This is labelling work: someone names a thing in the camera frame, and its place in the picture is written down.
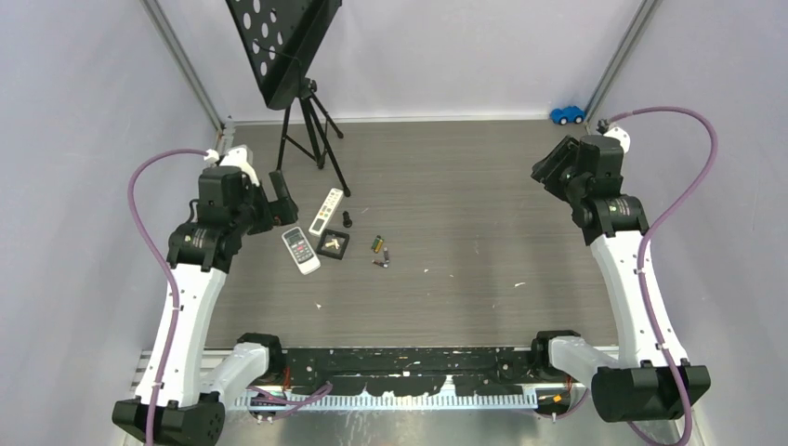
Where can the long white remote control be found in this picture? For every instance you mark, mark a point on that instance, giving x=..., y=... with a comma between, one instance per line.
x=326, y=212

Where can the green yellow battery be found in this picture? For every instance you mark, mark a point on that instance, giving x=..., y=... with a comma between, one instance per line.
x=377, y=244

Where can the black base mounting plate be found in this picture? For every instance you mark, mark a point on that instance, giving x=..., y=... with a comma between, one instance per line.
x=410, y=372

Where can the black framed display box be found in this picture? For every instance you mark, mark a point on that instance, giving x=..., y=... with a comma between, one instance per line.
x=326, y=236

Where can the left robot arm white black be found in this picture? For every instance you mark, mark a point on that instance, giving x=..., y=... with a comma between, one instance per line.
x=174, y=403

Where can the black music stand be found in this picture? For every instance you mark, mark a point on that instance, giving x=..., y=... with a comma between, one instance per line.
x=280, y=40

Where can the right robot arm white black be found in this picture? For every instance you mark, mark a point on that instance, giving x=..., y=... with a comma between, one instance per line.
x=652, y=378

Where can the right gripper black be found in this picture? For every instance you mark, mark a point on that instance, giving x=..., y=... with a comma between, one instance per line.
x=547, y=170

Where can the white remote with dark buttons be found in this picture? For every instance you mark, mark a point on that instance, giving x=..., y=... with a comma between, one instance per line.
x=301, y=251

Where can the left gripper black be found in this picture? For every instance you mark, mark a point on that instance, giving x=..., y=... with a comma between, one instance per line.
x=283, y=208

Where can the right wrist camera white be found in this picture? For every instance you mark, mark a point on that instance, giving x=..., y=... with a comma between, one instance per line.
x=612, y=130

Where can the blue toy car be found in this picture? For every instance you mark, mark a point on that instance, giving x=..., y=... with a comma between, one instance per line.
x=567, y=115

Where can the white chess pawn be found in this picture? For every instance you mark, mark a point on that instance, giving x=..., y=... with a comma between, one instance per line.
x=334, y=244

